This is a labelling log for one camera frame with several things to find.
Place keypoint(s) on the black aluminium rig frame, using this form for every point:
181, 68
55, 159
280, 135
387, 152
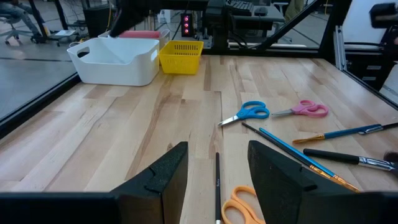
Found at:
335, 28

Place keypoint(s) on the pink paint bottle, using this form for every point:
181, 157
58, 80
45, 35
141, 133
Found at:
140, 34

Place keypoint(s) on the black keyboard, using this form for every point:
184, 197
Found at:
241, 7

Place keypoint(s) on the thin black paintbrush white lettering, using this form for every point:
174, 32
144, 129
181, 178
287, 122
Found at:
218, 186

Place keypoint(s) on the grey office chair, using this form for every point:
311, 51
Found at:
12, 31

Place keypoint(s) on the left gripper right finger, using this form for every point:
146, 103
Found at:
280, 193

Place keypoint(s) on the black computer mouse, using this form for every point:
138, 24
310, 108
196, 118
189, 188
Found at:
261, 11

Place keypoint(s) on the white plastic bin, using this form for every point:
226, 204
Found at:
118, 74

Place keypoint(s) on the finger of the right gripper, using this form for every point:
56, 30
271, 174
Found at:
133, 12

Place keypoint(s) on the yellow plastic basket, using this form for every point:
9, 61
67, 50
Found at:
180, 67

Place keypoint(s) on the thin blue paintbrush gold ferrule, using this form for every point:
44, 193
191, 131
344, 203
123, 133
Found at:
286, 145

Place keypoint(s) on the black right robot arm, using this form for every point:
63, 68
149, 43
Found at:
219, 25

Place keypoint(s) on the black desk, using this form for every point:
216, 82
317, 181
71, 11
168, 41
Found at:
264, 21

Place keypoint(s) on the person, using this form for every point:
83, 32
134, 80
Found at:
18, 11

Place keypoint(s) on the thick blue paintbrush gold ferrule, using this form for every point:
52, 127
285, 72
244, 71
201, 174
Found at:
342, 133

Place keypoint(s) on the black equipment case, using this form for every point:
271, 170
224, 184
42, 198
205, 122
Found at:
96, 21

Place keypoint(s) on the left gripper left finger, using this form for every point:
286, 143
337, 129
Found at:
161, 193

